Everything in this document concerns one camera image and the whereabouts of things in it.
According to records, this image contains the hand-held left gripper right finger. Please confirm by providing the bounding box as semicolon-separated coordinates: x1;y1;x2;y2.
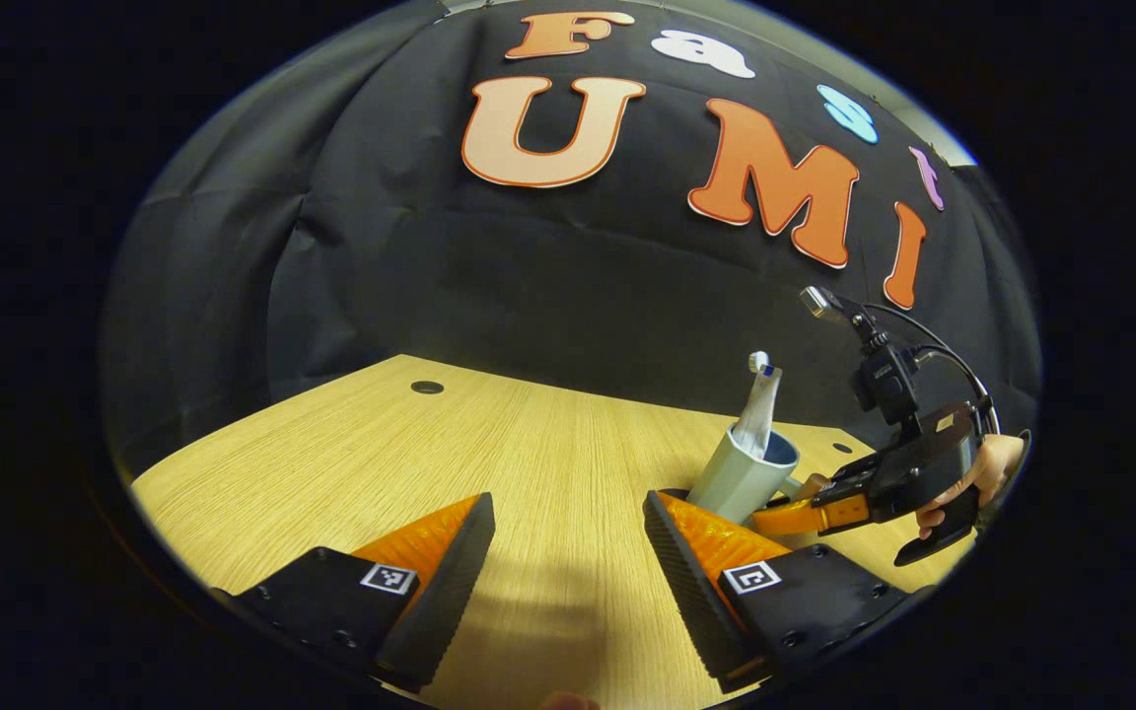
643;489;924;694

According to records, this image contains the wooden desktop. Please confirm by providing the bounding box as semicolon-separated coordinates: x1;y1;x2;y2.
129;355;978;710

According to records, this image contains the black backdrop cloth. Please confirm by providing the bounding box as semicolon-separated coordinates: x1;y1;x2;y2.
100;0;1042;474

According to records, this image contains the black cable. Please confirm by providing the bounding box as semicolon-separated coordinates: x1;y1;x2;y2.
864;301;1003;437

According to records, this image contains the white toothpaste tube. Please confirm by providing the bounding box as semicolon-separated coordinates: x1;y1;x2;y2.
731;363;784;462

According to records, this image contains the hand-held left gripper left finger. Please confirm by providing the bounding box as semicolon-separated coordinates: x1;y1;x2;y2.
211;491;496;694

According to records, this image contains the pale blue cup wooden handle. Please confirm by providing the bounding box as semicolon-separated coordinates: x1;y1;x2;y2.
686;424;830;529

